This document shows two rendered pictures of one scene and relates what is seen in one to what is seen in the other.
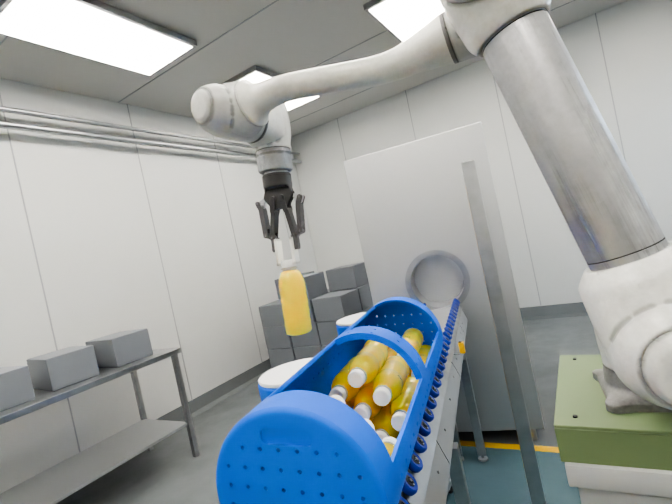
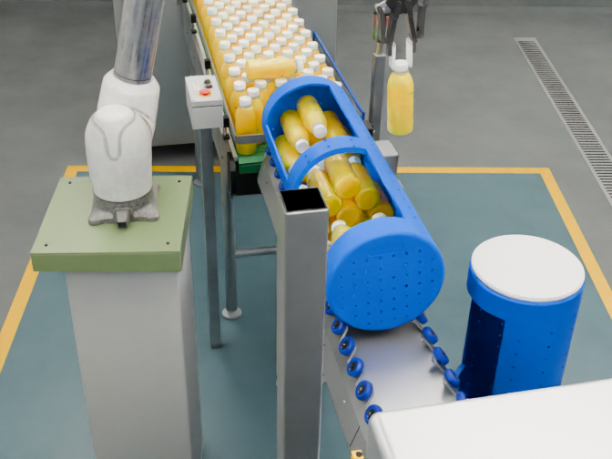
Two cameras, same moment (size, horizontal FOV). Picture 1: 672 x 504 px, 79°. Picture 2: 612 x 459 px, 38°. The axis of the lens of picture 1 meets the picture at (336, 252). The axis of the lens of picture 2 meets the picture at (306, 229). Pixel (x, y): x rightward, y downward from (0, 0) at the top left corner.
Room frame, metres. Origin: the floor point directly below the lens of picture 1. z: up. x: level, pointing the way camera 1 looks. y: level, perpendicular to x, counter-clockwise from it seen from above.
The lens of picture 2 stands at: (2.69, -1.22, 2.32)
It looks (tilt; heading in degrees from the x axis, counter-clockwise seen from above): 33 degrees down; 147
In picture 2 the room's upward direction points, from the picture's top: 1 degrees clockwise
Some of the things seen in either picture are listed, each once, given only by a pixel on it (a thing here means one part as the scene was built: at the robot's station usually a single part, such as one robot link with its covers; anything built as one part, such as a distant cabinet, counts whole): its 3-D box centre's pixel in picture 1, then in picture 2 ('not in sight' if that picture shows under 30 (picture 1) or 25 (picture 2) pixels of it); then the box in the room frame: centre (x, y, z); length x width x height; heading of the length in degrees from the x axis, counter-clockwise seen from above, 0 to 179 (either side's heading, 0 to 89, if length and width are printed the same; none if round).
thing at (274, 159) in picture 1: (274, 163); not in sight; (1.05, 0.11, 1.69); 0.09 x 0.09 x 0.06
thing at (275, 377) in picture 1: (296, 371); (527, 267); (1.48, 0.23, 1.03); 0.28 x 0.28 x 0.01
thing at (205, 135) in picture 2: not in sight; (210, 239); (0.26, -0.05, 0.50); 0.04 x 0.04 x 1.00; 70
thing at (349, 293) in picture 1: (321, 321); not in sight; (4.92, 0.35, 0.59); 1.20 x 0.80 x 1.19; 59
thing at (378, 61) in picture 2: not in sight; (370, 187); (0.31, 0.62, 0.55); 0.04 x 0.04 x 1.10; 70
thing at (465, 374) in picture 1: (472, 409); not in sight; (2.43, -0.61, 0.31); 0.06 x 0.06 x 0.63; 70
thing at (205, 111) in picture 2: not in sight; (204, 101); (0.26, -0.05, 1.05); 0.20 x 0.10 x 0.10; 160
